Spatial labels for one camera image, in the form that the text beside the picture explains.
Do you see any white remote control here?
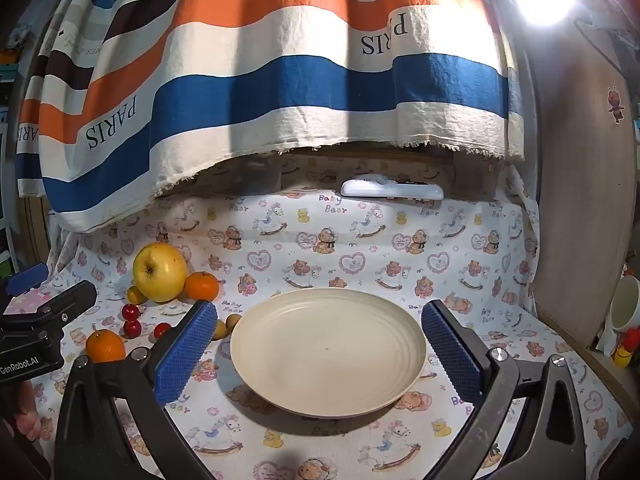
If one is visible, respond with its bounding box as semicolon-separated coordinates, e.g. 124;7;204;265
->
341;175;445;202

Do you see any bear printed cloth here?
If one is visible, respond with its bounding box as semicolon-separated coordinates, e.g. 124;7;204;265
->
10;152;636;480

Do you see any orange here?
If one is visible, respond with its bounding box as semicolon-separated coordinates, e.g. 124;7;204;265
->
85;327;127;363
184;271;221;302

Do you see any cream round plate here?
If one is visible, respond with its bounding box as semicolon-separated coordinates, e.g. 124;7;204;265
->
230;288;430;418

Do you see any bear sticker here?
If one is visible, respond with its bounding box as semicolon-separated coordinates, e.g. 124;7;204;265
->
606;86;628;125

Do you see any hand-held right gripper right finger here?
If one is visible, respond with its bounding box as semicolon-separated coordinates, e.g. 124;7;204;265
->
421;300;586;480

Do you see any person's left hand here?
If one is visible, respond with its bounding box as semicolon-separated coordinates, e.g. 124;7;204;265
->
12;382;43;443

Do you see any white mug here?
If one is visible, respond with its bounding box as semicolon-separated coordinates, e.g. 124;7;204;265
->
602;272;640;348

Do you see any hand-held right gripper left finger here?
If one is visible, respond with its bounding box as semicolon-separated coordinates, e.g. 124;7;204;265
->
54;300;219;480

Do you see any wooden board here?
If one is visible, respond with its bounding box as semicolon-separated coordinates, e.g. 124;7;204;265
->
520;0;640;353

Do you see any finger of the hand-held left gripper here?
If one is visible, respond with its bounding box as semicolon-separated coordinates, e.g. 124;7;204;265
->
0;262;50;306
0;280;98;333

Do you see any large yellow pomelo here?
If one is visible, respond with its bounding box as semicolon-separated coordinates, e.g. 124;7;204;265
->
132;242;189;304

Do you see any striped cloth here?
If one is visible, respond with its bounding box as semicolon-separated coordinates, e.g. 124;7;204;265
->
15;0;526;233

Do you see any yellow and red toy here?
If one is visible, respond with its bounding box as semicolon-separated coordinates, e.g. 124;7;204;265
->
612;327;640;368

